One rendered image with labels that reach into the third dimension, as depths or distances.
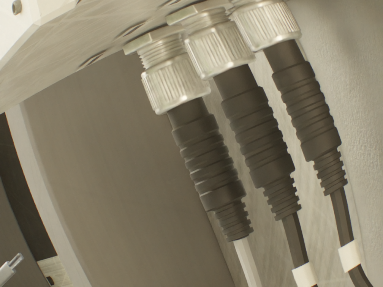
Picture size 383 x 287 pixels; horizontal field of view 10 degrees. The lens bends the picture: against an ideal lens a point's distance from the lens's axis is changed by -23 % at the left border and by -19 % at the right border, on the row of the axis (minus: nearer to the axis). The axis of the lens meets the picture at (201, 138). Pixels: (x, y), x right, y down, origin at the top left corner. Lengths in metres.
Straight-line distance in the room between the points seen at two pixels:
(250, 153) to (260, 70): 0.07
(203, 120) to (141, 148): 0.11
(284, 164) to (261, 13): 0.05
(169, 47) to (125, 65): 0.11
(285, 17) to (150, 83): 0.08
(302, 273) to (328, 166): 0.05
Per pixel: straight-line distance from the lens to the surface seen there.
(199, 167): 0.66
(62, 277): 1.61
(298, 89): 0.60
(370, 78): 0.63
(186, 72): 0.66
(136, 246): 0.76
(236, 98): 0.63
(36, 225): 1.63
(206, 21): 0.63
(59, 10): 0.49
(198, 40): 0.63
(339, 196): 0.60
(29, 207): 1.63
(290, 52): 0.60
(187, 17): 0.63
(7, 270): 0.74
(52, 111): 0.76
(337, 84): 0.66
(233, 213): 0.66
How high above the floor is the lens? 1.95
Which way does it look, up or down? 41 degrees down
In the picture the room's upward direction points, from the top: 2 degrees counter-clockwise
